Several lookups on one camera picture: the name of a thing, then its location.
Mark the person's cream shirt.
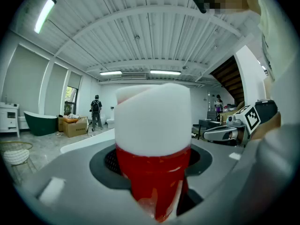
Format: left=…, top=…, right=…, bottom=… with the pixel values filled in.
left=243, top=0, right=300, bottom=131

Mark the dark green bathtub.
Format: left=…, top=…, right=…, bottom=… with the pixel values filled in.
left=23, top=111, right=59, bottom=137

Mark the pale pink round lid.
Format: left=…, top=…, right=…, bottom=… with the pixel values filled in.
left=114, top=82, right=192, bottom=223

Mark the person's right forearm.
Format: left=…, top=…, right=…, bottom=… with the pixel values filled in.
left=252, top=111, right=282, bottom=141

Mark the wooden staircase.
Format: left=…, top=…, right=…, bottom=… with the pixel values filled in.
left=210, top=55, right=245, bottom=105

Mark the large cardboard box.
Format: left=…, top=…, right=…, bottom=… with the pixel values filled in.
left=62, top=116, right=89, bottom=138

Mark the small cardboard box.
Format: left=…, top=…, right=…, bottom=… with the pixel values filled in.
left=57, top=115, right=71, bottom=133

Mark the white ceiling tube light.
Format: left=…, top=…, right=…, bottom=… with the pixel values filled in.
left=150, top=69, right=182, bottom=76
left=99, top=70, right=123, bottom=76
left=34, top=0, right=57, bottom=34

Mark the white cabinet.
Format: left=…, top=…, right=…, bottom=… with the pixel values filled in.
left=0, top=102, right=21, bottom=138

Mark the dark framed window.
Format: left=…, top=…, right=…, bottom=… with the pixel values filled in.
left=64, top=86, right=78, bottom=115

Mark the white and orange cloth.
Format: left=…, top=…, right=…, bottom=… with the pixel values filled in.
left=63, top=113, right=81, bottom=123

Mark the ceiling air conditioner vent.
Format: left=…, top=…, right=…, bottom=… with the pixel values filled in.
left=120, top=73, right=147, bottom=80

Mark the white bathtub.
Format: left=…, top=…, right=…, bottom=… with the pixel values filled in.
left=60, top=128, right=116, bottom=155

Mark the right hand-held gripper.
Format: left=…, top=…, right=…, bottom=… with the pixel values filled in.
left=203, top=99, right=279, bottom=147

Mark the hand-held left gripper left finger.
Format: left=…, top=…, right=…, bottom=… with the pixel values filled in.
left=22, top=140, right=153, bottom=225

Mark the grey roller blind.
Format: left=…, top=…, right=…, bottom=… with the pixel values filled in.
left=44, top=63, right=69, bottom=116
left=2, top=45, right=50, bottom=117
left=67, top=71, right=83, bottom=89

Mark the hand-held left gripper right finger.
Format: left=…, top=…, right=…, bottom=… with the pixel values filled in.
left=168, top=125, right=296, bottom=225

